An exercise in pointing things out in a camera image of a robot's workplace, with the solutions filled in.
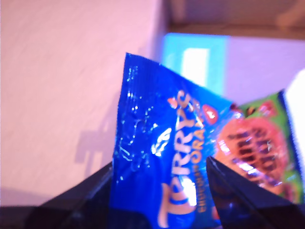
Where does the teal box with white label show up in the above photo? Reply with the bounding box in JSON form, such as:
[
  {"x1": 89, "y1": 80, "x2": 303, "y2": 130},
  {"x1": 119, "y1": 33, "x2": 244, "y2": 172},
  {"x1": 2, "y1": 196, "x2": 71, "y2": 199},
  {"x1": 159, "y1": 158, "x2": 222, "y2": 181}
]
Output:
[{"x1": 163, "y1": 33, "x2": 230, "y2": 96}]

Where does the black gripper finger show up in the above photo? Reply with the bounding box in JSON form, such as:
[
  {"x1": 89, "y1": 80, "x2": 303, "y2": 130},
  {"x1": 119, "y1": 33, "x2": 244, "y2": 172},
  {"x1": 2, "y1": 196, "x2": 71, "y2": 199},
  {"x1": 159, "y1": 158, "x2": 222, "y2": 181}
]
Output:
[
  {"x1": 205, "y1": 156, "x2": 299, "y2": 229},
  {"x1": 37, "y1": 161, "x2": 113, "y2": 229}
]

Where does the blue Terry's orange egg bag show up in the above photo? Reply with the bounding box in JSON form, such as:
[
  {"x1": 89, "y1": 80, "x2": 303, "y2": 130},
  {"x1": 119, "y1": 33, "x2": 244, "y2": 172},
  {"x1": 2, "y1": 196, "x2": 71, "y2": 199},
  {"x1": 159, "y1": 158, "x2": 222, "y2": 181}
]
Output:
[{"x1": 108, "y1": 52, "x2": 299, "y2": 229}]

